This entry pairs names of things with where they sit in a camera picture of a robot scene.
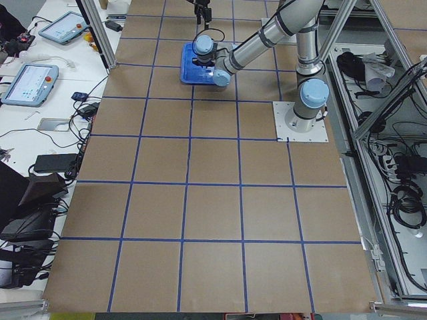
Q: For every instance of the black power adapter brick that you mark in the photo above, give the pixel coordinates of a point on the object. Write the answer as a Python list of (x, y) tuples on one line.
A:
[(55, 163)]

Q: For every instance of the aluminium frame post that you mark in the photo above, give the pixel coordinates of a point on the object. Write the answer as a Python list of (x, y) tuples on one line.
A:
[(91, 16)]

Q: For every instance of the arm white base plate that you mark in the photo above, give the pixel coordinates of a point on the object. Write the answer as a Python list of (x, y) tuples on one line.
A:
[(290, 128)]

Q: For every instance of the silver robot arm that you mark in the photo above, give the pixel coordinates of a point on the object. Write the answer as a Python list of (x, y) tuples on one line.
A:
[(294, 18)]

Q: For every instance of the teach pendant tablet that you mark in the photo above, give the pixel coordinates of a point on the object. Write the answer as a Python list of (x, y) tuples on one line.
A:
[(64, 29), (32, 85)]

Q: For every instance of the near teach pendant tablet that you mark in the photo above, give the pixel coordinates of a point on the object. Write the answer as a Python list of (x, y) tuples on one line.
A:
[(32, 85)]

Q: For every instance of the far teach pendant tablet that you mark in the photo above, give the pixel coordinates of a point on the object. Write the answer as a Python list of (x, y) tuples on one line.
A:
[(64, 29)]

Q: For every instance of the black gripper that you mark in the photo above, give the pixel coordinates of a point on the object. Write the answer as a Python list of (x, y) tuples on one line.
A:
[(203, 61), (201, 10)]

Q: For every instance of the blue plastic tray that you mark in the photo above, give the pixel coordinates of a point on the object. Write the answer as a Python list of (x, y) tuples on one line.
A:
[(193, 75)]

